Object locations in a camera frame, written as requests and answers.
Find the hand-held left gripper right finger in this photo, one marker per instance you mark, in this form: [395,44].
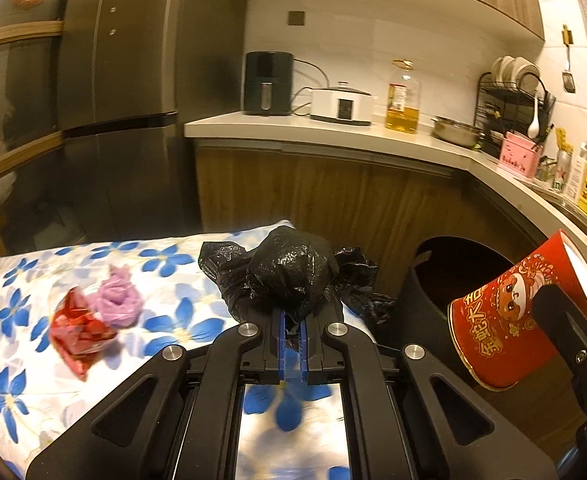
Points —
[302,365]

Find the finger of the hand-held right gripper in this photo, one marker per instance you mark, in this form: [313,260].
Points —
[568,330]

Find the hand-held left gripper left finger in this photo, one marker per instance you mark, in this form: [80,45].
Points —
[282,365]

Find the red printed paper cup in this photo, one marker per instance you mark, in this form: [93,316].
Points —
[503,320]

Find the black plastic bag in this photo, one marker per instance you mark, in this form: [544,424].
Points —
[288,270]

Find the black trash bin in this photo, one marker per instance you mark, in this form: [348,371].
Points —
[426,310]

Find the purple plastic bag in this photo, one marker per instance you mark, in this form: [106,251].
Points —
[116,300]

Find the blue floral tablecloth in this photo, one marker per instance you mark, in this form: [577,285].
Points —
[163,280]

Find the silver drink can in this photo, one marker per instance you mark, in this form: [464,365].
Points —
[562,175]

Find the white plastic bottle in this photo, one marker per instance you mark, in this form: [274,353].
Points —
[582,175]

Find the wooden kitchen counter cabinet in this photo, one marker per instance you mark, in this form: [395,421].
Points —
[323,200]

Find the pink utensil holder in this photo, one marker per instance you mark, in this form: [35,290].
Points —
[518,157]

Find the white ladle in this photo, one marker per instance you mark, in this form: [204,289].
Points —
[534,125]

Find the red clear snack wrapper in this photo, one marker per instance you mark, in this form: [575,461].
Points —
[76,340]

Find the steel pot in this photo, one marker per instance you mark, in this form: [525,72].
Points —
[456,134]

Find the hanging metal spatula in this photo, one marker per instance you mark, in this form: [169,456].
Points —
[567,77]

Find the white plate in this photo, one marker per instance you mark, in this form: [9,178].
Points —
[528,72]
[502,67]

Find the white rice cooker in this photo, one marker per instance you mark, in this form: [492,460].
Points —
[341,105]

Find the cooking oil bottle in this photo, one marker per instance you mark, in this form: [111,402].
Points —
[402,115]

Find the black air fryer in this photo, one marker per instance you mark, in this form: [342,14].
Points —
[268,85]

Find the grey refrigerator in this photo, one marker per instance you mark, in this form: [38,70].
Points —
[138,60]

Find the wooden framed glass door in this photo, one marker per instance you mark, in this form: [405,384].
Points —
[18,90]

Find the dark wall switch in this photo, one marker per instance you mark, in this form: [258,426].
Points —
[296,18]

